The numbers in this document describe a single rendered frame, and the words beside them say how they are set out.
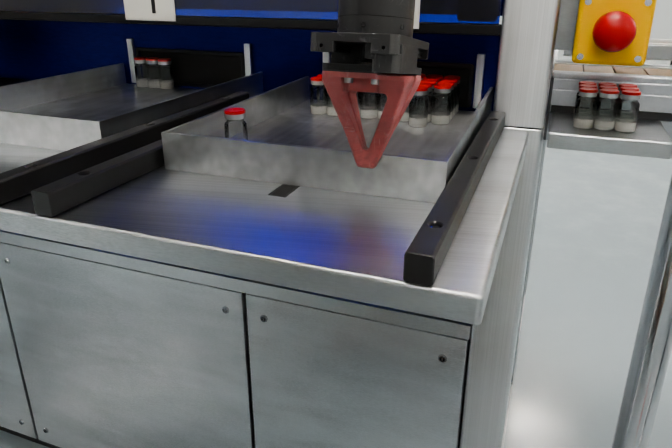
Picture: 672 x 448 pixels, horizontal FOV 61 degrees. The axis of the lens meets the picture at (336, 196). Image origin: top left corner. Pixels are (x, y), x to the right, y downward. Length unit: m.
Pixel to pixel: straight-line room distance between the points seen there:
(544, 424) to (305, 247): 1.30
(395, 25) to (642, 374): 0.74
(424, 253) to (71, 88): 0.71
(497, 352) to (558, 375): 0.97
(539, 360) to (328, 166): 1.44
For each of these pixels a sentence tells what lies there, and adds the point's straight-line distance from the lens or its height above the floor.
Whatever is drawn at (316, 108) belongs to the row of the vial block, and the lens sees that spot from 0.74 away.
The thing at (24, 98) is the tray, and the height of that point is 0.89.
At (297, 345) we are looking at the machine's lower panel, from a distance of 0.94.
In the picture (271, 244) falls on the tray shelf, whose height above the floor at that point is 0.88.
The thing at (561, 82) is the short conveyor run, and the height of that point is 0.92.
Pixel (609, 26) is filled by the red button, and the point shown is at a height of 1.00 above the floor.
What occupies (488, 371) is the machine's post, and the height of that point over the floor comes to 0.54.
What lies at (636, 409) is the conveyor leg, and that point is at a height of 0.42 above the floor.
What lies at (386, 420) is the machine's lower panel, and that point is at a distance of 0.96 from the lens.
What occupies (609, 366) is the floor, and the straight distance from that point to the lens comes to 1.89.
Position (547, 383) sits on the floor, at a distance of 1.76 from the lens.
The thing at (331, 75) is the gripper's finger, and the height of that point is 0.98.
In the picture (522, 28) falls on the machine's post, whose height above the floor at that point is 0.99.
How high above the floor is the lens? 1.05
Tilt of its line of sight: 21 degrees down
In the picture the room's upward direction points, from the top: straight up
